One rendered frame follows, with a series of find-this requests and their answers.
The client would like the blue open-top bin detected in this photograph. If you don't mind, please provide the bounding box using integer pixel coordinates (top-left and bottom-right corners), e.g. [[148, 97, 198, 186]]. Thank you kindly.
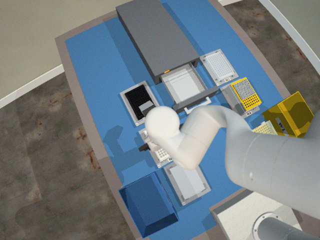
[[118, 171, 180, 239]]

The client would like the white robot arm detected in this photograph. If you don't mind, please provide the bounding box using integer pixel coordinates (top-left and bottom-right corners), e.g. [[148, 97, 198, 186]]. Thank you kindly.
[[139, 100, 320, 240]]

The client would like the yellow waste bin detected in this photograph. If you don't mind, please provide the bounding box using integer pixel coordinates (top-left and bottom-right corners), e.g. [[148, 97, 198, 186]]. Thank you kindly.
[[262, 91, 314, 138]]

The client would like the blue bench mat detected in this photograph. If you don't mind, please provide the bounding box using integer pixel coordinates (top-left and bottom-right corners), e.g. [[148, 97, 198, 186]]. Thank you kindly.
[[65, 0, 283, 240]]

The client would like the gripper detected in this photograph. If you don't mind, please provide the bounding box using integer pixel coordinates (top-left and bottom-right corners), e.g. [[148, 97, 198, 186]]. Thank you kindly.
[[138, 123, 184, 152]]

